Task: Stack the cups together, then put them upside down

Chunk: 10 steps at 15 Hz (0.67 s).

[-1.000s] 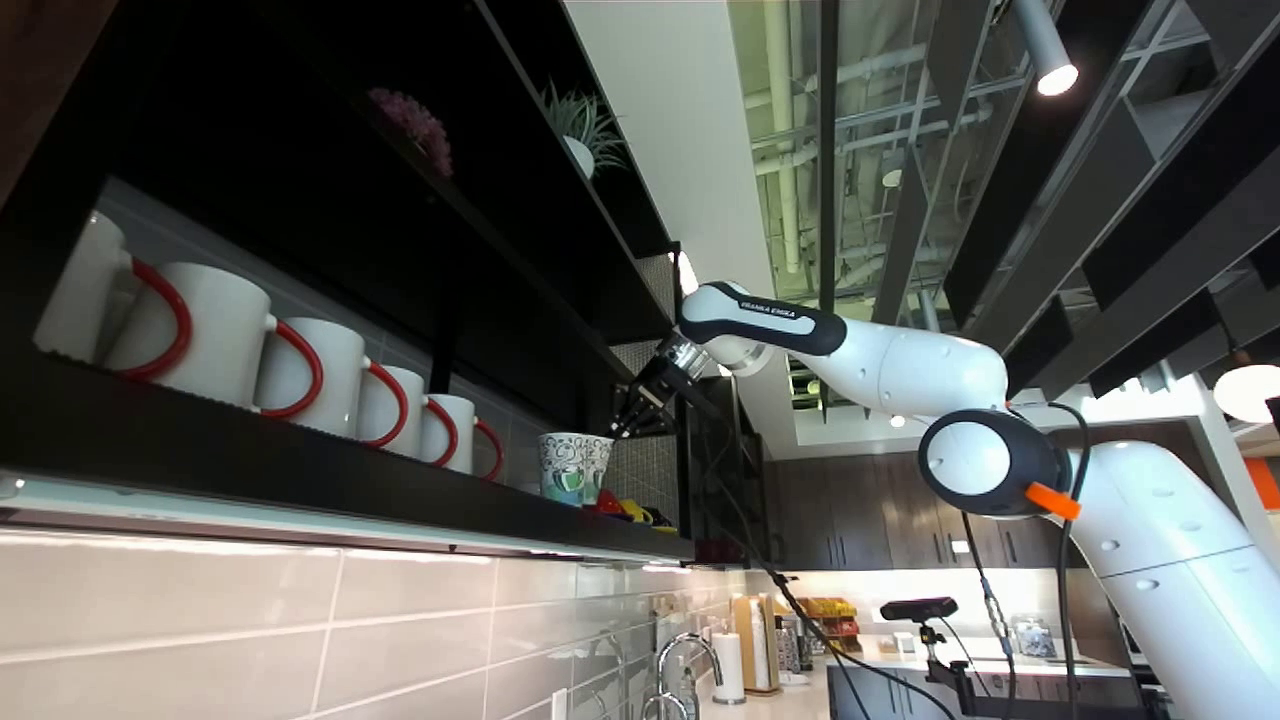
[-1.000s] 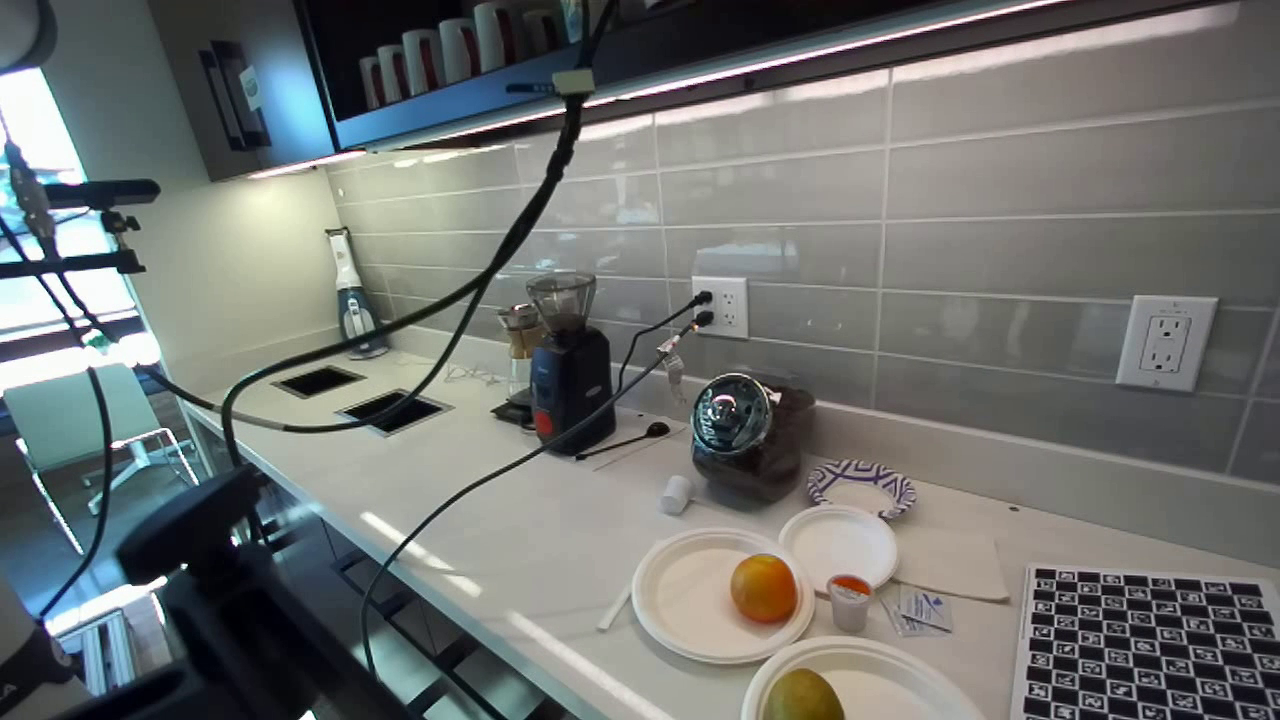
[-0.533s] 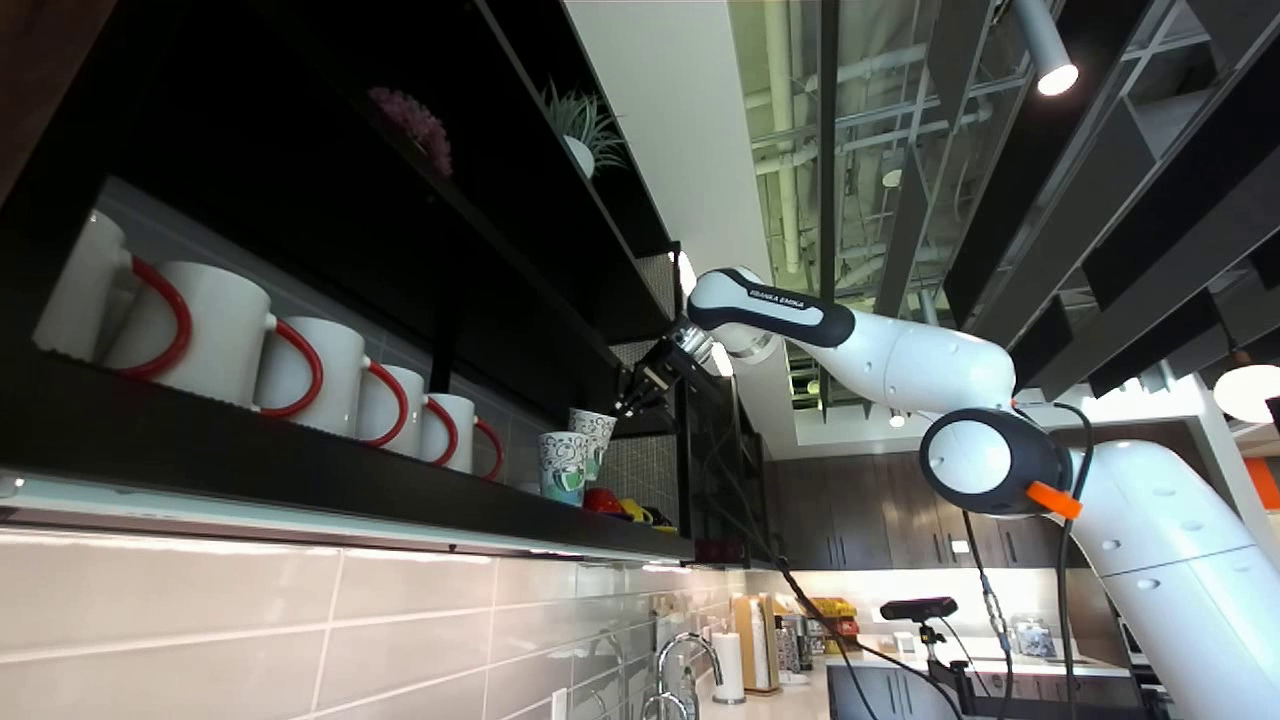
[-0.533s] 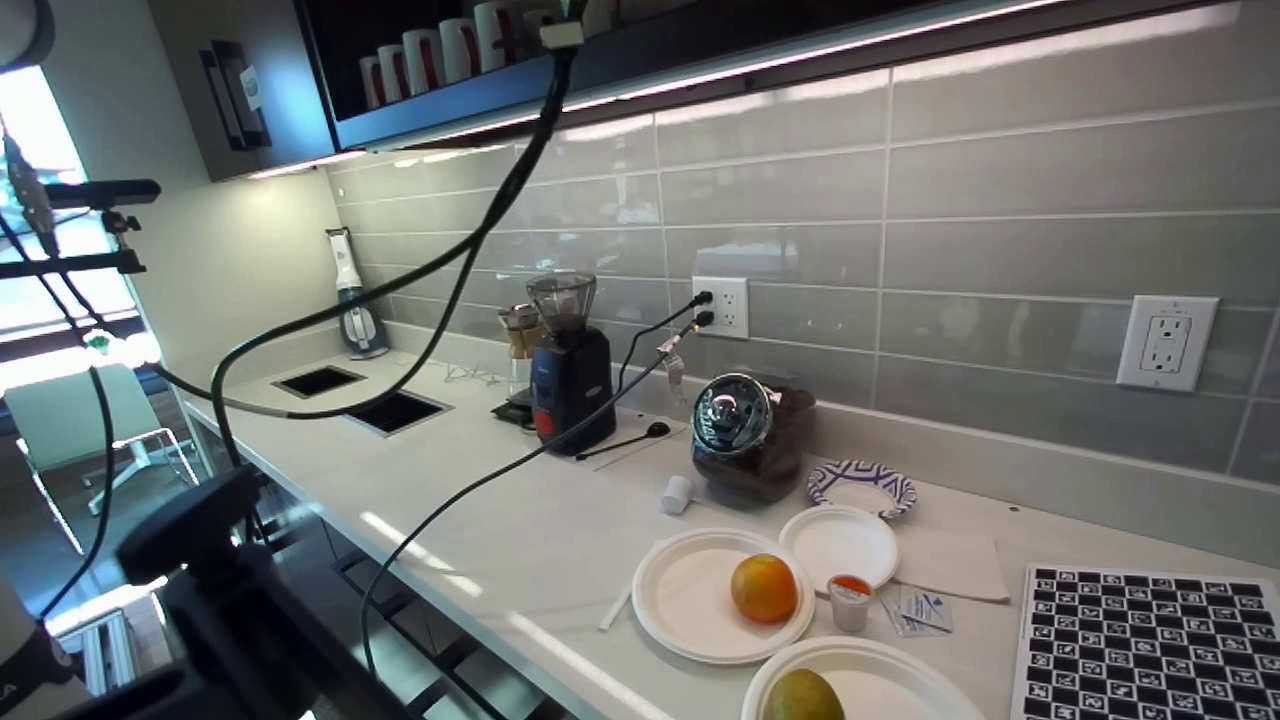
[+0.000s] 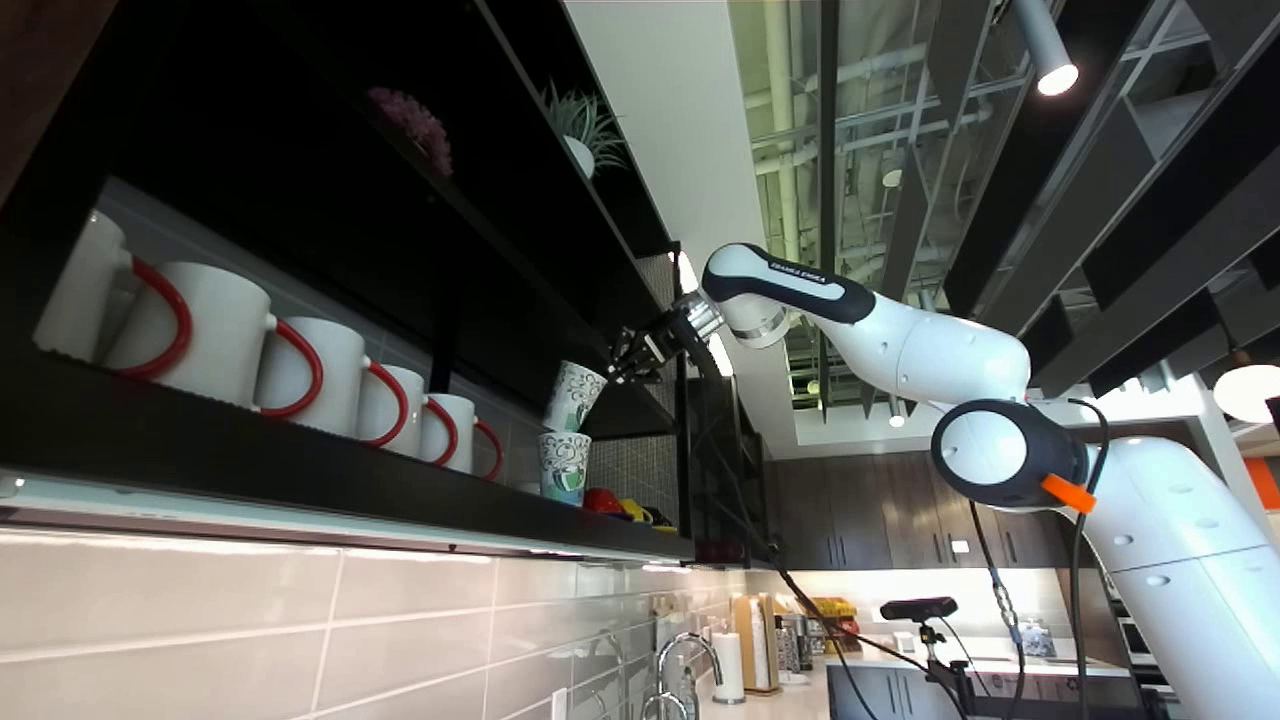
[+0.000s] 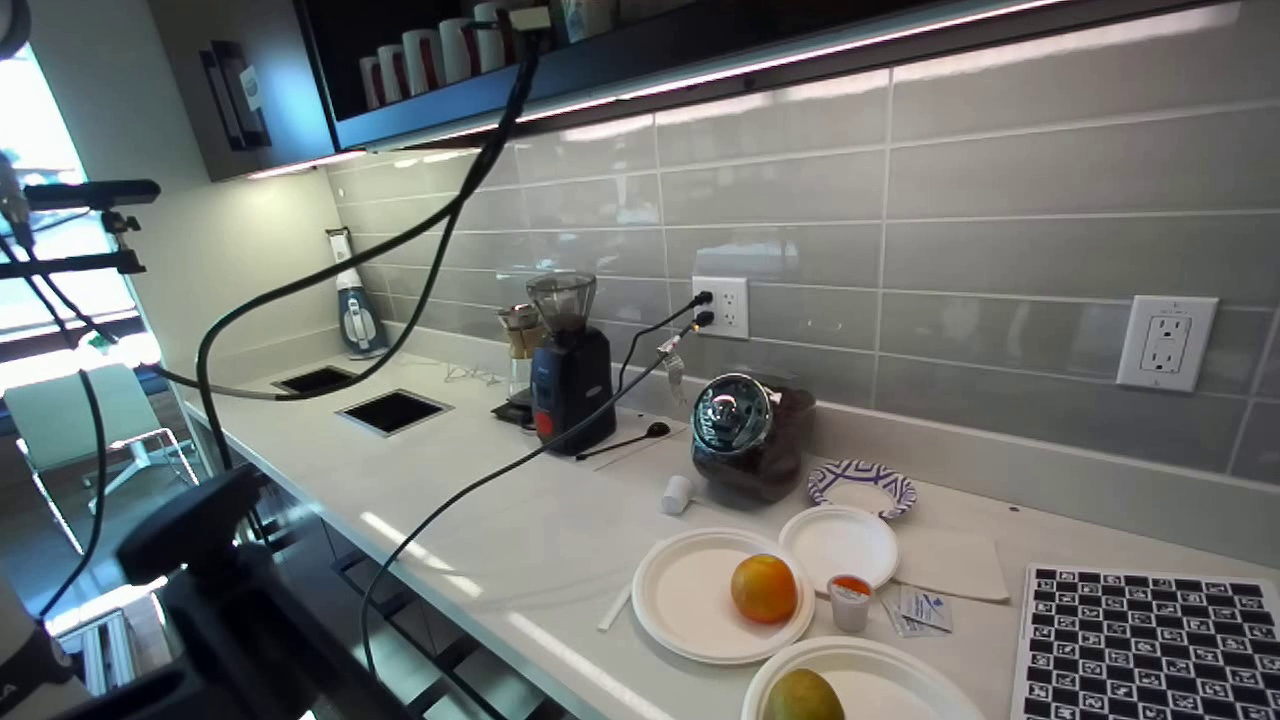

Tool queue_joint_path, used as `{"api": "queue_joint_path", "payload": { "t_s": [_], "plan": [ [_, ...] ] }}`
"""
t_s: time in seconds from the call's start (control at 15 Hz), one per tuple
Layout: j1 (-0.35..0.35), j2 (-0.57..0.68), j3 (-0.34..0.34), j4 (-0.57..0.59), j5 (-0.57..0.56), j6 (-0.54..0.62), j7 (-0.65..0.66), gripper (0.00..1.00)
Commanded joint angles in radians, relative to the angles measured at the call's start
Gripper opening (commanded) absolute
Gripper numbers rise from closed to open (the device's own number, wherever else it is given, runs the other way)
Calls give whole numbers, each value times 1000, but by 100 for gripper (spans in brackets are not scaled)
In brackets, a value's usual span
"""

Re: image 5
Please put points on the purple flower plant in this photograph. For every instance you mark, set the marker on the purple flower plant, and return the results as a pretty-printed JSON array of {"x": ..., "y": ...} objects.
[{"x": 418, "y": 130}]

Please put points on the under-shelf light strip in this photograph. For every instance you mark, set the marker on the under-shelf light strip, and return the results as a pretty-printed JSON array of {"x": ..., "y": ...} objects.
[{"x": 265, "y": 513}]

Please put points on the white paper towel roll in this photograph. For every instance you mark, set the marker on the white paper towel roll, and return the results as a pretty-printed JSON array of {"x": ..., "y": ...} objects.
[{"x": 728, "y": 666}]

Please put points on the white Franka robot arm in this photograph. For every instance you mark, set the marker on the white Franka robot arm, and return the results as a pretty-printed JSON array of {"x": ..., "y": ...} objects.
[{"x": 934, "y": 345}]

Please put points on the ceiling spot lamp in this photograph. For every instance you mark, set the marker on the ceiling spot lamp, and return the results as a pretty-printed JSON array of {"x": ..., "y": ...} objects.
[{"x": 1049, "y": 61}]

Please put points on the red ceramic cup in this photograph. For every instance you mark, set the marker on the red ceramic cup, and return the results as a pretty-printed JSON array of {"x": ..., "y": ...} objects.
[{"x": 606, "y": 503}]

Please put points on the round white ceiling lamp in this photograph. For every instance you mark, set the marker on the round white ceiling lamp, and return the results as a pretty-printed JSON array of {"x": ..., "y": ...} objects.
[{"x": 1249, "y": 394}]

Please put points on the yellow ceramic cup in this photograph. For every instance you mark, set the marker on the yellow ceramic cup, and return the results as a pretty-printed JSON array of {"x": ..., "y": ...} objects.
[{"x": 639, "y": 513}]

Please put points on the black shelf unit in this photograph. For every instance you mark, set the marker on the black shelf unit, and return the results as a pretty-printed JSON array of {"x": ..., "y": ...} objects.
[{"x": 265, "y": 133}]

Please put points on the white paper cup swirl print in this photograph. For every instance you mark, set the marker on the white paper cup swirl print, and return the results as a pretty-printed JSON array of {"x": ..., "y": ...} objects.
[
  {"x": 577, "y": 394},
  {"x": 564, "y": 465}
]

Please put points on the black camera on stand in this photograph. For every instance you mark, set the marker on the black camera on stand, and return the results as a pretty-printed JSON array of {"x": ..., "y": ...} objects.
[{"x": 921, "y": 611}]

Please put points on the chrome kitchen faucet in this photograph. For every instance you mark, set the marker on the chrome kitchen faucet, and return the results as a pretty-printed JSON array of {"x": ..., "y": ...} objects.
[{"x": 678, "y": 666}]

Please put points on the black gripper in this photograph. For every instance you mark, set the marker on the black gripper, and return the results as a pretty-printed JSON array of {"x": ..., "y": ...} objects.
[{"x": 669, "y": 345}]

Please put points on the green plant white pot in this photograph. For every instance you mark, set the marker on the green plant white pot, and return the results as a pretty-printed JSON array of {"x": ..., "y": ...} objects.
[{"x": 583, "y": 142}]

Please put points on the wooden knife block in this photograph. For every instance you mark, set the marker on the wooden knife block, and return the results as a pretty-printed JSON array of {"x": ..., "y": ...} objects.
[{"x": 752, "y": 640}]

